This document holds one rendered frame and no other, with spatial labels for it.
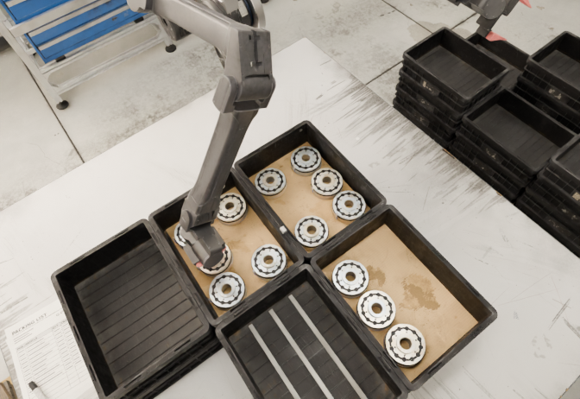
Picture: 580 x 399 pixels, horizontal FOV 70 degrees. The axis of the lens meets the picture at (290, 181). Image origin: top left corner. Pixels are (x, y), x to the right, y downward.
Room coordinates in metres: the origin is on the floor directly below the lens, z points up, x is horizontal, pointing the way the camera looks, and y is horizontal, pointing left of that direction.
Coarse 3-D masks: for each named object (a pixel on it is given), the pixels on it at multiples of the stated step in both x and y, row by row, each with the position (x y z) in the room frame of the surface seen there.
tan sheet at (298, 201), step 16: (304, 144) 0.86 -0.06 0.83; (288, 160) 0.80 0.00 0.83; (288, 176) 0.74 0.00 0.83; (304, 176) 0.73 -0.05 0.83; (288, 192) 0.68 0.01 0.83; (304, 192) 0.67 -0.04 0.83; (288, 208) 0.62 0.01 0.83; (304, 208) 0.61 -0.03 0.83; (320, 208) 0.61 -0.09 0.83; (368, 208) 0.59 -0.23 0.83; (288, 224) 0.56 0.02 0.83; (336, 224) 0.55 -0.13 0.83
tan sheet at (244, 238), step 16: (176, 224) 0.61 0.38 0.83; (240, 224) 0.58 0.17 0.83; (256, 224) 0.58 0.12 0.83; (224, 240) 0.53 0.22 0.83; (240, 240) 0.53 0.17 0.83; (256, 240) 0.52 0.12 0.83; (272, 240) 0.52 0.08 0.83; (240, 256) 0.48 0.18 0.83; (288, 256) 0.46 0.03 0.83; (192, 272) 0.44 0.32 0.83; (240, 272) 0.43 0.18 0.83; (208, 288) 0.39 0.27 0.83; (256, 288) 0.37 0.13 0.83
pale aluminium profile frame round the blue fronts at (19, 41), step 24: (72, 0) 2.21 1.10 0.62; (264, 0) 2.87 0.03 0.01; (0, 24) 2.02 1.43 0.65; (24, 24) 2.05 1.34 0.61; (144, 24) 2.39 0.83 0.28; (24, 48) 2.25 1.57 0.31; (96, 48) 2.21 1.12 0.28; (144, 48) 2.35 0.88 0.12; (168, 48) 2.45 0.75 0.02; (48, 72) 2.04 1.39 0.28; (96, 72) 2.17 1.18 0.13
